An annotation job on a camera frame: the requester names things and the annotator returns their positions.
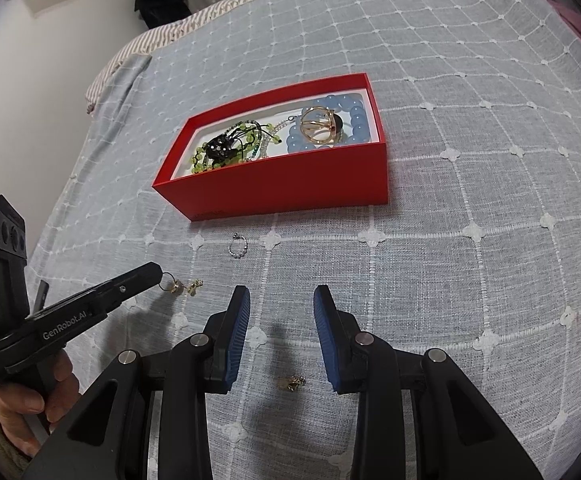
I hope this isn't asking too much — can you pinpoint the red cardboard box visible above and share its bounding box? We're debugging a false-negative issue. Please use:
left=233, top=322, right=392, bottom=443
left=151, top=73, right=389, bottom=223

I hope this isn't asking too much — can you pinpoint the person's left hand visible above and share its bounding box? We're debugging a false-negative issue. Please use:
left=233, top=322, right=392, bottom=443
left=0, top=347, right=81, bottom=458

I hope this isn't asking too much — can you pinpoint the thin beaded wire bracelet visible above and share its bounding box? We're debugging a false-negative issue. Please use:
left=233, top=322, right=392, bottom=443
left=238, top=120, right=276, bottom=161

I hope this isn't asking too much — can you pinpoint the grey grid-patterned blanket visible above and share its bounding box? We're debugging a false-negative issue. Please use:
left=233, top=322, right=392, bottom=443
left=20, top=0, right=581, bottom=480

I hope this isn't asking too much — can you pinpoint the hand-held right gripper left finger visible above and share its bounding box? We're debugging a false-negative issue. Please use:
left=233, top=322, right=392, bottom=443
left=20, top=285, right=251, bottom=480

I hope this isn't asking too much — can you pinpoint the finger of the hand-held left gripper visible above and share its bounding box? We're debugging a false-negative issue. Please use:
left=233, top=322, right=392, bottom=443
left=88, top=262, right=165, bottom=318

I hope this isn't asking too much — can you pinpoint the gold ring black stone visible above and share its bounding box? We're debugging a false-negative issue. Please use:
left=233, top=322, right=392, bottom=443
left=299, top=105, right=344, bottom=142

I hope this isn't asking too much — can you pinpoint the green bead bracelet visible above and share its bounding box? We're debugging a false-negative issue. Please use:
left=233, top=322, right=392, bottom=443
left=190, top=120, right=261, bottom=175

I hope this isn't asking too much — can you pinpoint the blue bead bracelet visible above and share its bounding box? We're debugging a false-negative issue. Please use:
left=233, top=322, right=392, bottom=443
left=285, top=92, right=370, bottom=153

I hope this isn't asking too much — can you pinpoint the clear bead bracelet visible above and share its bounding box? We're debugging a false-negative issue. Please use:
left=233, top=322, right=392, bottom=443
left=258, top=115, right=301, bottom=158

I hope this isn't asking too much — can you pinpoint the black flower hair clip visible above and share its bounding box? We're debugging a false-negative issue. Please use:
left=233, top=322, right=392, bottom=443
left=205, top=130, right=244, bottom=168

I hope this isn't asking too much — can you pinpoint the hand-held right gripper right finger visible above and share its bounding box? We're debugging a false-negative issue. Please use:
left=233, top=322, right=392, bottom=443
left=313, top=285, right=546, bottom=480

